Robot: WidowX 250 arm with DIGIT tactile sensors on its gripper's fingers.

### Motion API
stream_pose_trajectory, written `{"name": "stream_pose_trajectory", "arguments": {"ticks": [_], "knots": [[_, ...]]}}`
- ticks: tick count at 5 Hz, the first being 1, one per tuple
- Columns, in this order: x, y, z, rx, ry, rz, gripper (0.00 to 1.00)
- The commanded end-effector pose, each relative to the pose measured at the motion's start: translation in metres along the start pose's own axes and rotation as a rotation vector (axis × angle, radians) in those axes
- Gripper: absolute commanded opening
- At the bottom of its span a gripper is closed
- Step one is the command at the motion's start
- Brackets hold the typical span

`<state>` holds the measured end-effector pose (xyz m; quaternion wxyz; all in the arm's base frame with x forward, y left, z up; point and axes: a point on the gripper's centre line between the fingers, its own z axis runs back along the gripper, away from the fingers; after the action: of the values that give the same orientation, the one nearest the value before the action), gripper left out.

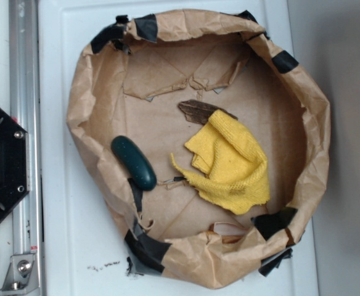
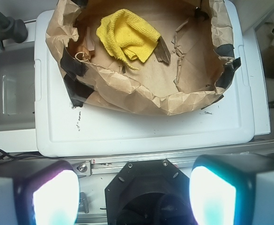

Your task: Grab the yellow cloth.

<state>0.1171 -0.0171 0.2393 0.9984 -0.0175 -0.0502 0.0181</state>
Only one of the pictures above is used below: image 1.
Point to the yellow knitted cloth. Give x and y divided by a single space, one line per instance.
233 168

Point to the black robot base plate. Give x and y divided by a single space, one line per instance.
13 164

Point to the brown wood bark piece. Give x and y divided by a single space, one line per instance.
199 112

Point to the dark green oblong object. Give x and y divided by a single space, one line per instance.
134 160

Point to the aluminium extrusion rail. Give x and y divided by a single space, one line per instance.
28 230

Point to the metal corner bracket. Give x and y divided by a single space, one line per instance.
22 276

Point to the white plastic tray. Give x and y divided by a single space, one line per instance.
84 252

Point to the brown paper bag basin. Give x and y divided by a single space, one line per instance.
128 82

